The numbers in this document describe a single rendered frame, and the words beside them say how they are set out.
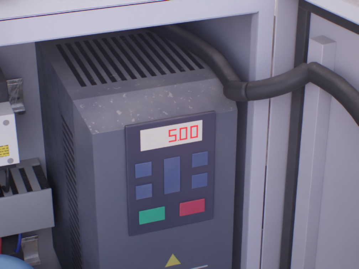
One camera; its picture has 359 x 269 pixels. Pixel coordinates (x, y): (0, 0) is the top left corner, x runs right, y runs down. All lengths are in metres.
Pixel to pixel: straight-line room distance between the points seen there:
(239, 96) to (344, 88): 0.08
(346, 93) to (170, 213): 0.18
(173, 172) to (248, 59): 0.11
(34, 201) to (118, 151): 0.16
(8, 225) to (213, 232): 0.19
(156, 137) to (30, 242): 0.27
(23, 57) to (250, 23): 0.22
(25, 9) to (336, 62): 0.21
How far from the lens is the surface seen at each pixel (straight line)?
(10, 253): 0.76
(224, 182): 0.65
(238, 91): 0.58
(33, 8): 0.54
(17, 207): 0.73
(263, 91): 0.57
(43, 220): 0.75
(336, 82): 0.55
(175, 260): 0.67
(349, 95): 0.55
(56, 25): 0.54
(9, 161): 0.68
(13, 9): 0.55
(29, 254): 0.84
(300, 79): 0.57
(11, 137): 0.67
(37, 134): 0.77
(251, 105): 0.62
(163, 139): 0.60
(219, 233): 0.67
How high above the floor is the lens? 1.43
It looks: 28 degrees down
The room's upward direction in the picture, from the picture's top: straight up
